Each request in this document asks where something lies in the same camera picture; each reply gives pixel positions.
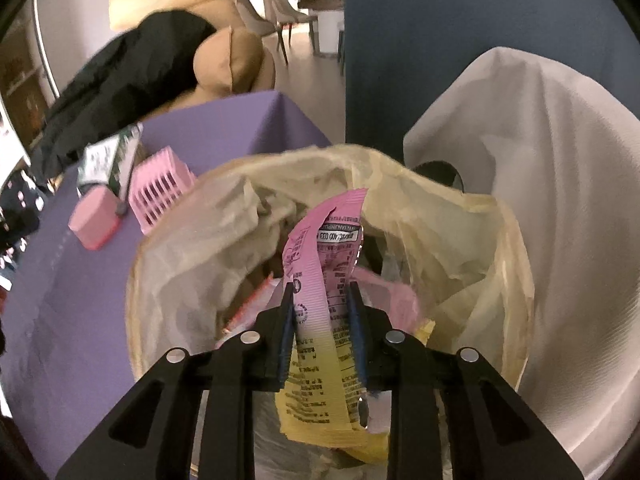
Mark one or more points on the blue partition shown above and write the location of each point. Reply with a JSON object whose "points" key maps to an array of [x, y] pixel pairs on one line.
{"points": [[450, 25]]}

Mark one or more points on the small dark object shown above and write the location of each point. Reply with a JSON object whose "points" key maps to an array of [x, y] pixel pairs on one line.
{"points": [[120, 208]]}

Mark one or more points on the pink plastic basket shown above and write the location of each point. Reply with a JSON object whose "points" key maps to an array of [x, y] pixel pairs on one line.
{"points": [[160, 190]]}

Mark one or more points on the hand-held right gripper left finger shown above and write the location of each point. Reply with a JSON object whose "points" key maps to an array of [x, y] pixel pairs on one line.
{"points": [[286, 355]]}

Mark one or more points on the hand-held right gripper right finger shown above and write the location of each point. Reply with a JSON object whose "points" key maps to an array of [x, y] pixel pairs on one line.
{"points": [[357, 340]]}

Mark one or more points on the tan cushion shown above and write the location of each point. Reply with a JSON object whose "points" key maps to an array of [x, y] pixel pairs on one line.
{"points": [[230, 60]]}

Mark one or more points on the pink hexagonal box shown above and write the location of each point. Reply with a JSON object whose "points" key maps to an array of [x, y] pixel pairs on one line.
{"points": [[92, 220]]}

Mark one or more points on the white shelf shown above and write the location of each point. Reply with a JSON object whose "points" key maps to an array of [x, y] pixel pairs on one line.
{"points": [[20, 75]]}

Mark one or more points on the yellow and pink snack wrapper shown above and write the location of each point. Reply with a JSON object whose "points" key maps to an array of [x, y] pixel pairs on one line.
{"points": [[315, 310]]}

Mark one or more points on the black jacket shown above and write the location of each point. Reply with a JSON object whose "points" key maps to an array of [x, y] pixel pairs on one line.
{"points": [[125, 80]]}

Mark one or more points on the green and white packet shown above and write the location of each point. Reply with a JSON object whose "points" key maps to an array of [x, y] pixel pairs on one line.
{"points": [[112, 157]]}

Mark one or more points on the dining table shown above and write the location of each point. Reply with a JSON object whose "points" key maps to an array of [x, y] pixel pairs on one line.
{"points": [[320, 0]]}

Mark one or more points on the navy printed bag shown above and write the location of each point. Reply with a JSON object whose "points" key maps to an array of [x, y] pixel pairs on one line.
{"points": [[17, 215]]}

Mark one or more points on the white cloth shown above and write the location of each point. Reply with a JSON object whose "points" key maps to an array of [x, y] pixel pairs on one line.
{"points": [[565, 185]]}

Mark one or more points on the grey dining chair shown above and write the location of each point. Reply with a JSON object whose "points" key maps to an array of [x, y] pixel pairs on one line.
{"points": [[272, 10]]}

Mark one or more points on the bin with yellowish bag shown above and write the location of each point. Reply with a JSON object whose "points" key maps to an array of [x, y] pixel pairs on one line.
{"points": [[450, 260]]}

